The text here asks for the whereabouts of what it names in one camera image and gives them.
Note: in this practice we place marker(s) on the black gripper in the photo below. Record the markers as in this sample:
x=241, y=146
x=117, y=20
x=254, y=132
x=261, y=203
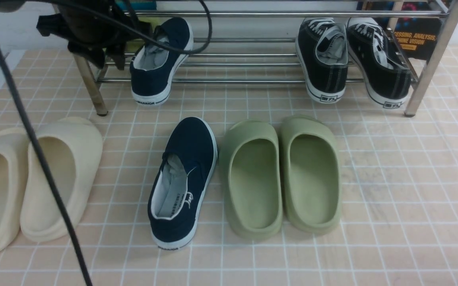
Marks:
x=90, y=38

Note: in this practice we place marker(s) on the navy slip-on shoe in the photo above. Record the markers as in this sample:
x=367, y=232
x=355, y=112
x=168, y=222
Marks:
x=187, y=165
x=152, y=68

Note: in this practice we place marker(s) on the metal shoe rack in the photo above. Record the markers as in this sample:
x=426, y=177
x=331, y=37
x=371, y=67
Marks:
x=420, y=83

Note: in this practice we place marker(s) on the right cream foam slipper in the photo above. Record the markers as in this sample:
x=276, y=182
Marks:
x=73, y=148

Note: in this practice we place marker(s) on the left green foam slipper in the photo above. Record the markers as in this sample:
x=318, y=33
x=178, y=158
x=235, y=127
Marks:
x=250, y=177

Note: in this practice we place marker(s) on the green foam slipper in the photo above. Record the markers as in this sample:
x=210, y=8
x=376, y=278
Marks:
x=311, y=174
x=250, y=177

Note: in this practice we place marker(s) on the left black canvas sneaker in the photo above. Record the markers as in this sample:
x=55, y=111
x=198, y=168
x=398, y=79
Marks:
x=321, y=47

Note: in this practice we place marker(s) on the black canvas sneaker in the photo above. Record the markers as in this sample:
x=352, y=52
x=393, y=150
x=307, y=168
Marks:
x=387, y=80
x=321, y=47

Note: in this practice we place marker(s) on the right green foam slipper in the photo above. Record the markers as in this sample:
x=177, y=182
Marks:
x=311, y=174

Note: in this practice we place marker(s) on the right black canvas sneaker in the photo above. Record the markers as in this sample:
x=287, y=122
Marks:
x=387, y=80

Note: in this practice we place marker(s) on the black book orange text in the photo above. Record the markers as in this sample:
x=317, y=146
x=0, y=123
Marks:
x=417, y=36

